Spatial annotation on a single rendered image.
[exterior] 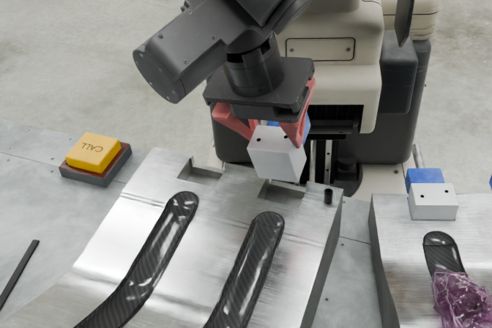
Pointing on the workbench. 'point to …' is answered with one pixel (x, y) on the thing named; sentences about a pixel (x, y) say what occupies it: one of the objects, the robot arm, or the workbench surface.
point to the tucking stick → (17, 271)
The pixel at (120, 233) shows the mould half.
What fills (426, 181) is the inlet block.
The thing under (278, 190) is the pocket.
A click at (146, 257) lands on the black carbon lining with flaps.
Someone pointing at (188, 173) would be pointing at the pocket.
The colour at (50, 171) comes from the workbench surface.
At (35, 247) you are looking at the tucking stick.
